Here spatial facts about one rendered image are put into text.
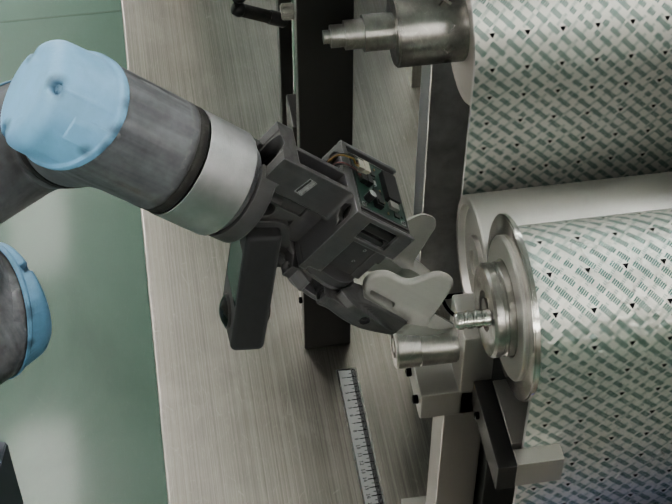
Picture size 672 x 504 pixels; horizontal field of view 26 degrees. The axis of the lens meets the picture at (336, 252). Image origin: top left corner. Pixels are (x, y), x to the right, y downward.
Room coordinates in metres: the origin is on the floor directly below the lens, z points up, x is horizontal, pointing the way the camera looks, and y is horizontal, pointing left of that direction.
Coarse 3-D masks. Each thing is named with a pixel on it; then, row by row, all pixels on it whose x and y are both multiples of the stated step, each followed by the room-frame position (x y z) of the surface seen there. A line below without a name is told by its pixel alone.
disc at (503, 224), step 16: (496, 224) 0.80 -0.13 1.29; (512, 224) 0.77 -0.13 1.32; (512, 240) 0.76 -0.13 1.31; (528, 256) 0.74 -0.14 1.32; (528, 272) 0.72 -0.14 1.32; (528, 288) 0.71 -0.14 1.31; (528, 304) 0.71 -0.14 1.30; (528, 320) 0.70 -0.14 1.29; (528, 368) 0.69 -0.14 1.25; (512, 384) 0.72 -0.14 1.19; (528, 384) 0.68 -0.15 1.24; (528, 400) 0.68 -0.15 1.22
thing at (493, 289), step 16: (480, 272) 0.77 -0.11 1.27; (496, 272) 0.75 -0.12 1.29; (480, 288) 0.76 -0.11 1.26; (496, 288) 0.74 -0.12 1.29; (512, 288) 0.74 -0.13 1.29; (480, 304) 0.76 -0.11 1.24; (496, 304) 0.73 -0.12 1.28; (512, 304) 0.73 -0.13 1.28; (496, 320) 0.72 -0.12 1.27; (512, 320) 0.72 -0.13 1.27; (480, 336) 0.75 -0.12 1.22; (496, 336) 0.71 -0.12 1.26; (512, 336) 0.71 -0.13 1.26; (496, 352) 0.71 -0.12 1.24; (512, 352) 0.71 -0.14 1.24
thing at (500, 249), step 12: (492, 240) 0.80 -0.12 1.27; (504, 240) 0.77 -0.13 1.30; (492, 252) 0.79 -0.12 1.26; (504, 252) 0.77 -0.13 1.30; (516, 264) 0.74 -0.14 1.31; (516, 276) 0.73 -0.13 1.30; (516, 288) 0.73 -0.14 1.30; (516, 300) 0.72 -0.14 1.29; (528, 336) 0.70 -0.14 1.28; (528, 348) 0.69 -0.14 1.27; (504, 360) 0.73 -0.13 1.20; (516, 360) 0.71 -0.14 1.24; (516, 372) 0.70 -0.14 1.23
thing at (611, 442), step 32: (544, 416) 0.69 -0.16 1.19; (576, 416) 0.69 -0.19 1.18; (608, 416) 0.70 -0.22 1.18; (640, 416) 0.70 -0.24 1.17; (576, 448) 0.69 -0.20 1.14; (608, 448) 0.70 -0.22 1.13; (640, 448) 0.70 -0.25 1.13; (576, 480) 0.70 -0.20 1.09; (608, 480) 0.70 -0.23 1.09; (640, 480) 0.70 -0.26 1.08
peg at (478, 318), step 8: (456, 312) 0.73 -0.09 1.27; (464, 312) 0.73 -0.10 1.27; (472, 312) 0.73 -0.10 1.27; (480, 312) 0.73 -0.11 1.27; (488, 312) 0.73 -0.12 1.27; (456, 320) 0.72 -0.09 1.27; (464, 320) 0.72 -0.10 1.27; (472, 320) 0.72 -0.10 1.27; (480, 320) 0.72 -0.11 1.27; (488, 320) 0.72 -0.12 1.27; (456, 328) 0.72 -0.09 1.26; (464, 328) 0.72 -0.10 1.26; (472, 328) 0.72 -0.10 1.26
